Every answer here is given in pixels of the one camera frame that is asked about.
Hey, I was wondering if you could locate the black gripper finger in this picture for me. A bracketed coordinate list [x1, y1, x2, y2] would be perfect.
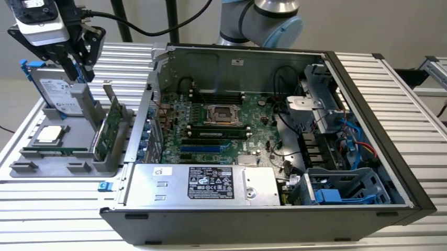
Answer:
[75, 26, 107, 79]
[7, 25, 79, 81]

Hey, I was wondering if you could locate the green and black graphics card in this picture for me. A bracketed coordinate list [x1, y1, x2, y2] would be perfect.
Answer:
[88, 80, 129, 162]

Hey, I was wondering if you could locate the hard disk in blue carrier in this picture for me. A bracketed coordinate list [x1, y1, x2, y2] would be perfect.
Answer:
[20, 59, 87, 118]

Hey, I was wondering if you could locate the black stand pole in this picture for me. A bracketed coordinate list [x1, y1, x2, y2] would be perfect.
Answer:
[166, 0, 180, 44]
[111, 0, 133, 43]

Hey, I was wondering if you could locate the silver CPU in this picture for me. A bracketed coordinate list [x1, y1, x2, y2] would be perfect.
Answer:
[36, 125, 65, 143]

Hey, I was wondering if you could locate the green RAM stick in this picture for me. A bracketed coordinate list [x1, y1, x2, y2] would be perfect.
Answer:
[190, 130, 246, 138]
[21, 146, 88, 155]

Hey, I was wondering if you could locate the grey parts rack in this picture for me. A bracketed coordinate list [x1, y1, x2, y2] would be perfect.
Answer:
[8, 83, 136, 179]

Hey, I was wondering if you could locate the CPU socket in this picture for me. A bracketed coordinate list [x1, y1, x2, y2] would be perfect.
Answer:
[202, 103, 240, 127]

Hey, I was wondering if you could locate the long black expansion slot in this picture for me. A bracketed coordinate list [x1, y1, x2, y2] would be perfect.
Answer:
[182, 139, 231, 146]

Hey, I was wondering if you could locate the blue expansion slot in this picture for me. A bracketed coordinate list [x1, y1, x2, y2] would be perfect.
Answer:
[180, 145, 227, 153]

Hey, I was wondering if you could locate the green motherboard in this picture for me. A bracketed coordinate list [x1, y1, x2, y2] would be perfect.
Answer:
[159, 92, 284, 168]

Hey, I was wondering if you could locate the silver power supply unit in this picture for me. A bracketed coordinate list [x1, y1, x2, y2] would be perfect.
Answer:
[124, 163, 282, 208]

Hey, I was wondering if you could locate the small silver heat sink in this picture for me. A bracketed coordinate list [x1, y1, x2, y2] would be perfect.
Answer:
[238, 154, 260, 166]

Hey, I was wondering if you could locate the silver metal drive cage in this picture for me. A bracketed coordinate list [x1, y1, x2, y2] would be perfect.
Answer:
[284, 63, 351, 134]

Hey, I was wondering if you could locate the open black PC case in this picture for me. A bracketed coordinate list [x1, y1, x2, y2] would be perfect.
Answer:
[99, 41, 438, 246]

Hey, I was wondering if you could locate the grey plastic disk bay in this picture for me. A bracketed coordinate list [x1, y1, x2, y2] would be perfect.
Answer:
[288, 167, 391, 207]

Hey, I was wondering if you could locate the neighbouring metal table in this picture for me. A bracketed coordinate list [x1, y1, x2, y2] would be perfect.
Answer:
[394, 55, 447, 123]

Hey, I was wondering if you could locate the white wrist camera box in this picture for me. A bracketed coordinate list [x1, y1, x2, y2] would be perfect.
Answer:
[12, 0, 71, 47]

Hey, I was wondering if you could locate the black camera cable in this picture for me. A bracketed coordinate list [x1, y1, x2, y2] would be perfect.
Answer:
[81, 0, 214, 37]

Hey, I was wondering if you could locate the thick black cable loop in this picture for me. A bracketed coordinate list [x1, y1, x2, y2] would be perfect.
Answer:
[178, 75, 195, 95]

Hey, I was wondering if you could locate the thin black looped cable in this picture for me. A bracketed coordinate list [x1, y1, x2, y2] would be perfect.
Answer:
[274, 65, 302, 116]

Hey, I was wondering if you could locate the blue data wire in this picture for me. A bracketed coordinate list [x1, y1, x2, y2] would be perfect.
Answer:
[338, 117, 363, 152]

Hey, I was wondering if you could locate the red data wire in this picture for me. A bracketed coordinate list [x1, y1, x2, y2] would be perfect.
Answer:
[355, 141, 379, 158]

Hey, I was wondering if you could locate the blue plastic drive bracket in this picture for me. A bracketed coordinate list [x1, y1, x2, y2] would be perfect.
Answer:
[314, 188, 390, 206]

